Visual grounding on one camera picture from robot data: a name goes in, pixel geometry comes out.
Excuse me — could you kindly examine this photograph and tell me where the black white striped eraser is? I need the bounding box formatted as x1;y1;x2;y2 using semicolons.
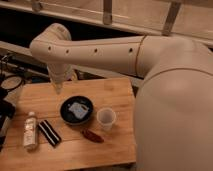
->
38;120;61;148

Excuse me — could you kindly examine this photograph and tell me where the wooden board table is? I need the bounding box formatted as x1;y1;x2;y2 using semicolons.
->
0;78;135;171

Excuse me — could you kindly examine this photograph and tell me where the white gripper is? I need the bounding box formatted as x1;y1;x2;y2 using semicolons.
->
47;63;78;94

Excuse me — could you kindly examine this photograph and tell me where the small clear bottle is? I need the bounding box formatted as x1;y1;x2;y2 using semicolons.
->
23;111;38;150

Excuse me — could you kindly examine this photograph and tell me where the black ceramic cup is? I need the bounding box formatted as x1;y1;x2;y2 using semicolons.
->
60;96;94;125

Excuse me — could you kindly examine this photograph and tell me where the dark red object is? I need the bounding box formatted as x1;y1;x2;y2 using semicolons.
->
82;129;104;143

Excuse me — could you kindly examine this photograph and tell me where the black device at left edge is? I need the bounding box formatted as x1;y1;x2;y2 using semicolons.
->
0;98;17;151

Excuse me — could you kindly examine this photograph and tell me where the round black framed mirror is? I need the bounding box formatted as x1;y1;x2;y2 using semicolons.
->
0;75;23;92

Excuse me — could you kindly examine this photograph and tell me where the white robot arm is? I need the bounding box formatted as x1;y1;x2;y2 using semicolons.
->
30;23;213;171

